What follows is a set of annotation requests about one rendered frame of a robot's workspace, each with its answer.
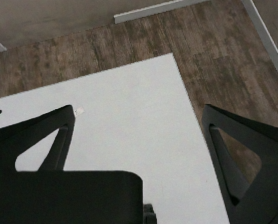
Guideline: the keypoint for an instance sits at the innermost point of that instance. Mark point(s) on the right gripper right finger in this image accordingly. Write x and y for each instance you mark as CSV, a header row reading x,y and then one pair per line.
x,y
244,203

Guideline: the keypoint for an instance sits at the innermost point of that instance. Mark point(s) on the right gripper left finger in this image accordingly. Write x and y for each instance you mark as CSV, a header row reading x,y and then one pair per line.
x,y
17,138

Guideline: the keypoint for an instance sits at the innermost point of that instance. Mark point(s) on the white domino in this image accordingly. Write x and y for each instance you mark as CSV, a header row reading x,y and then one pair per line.
x,y
78,111

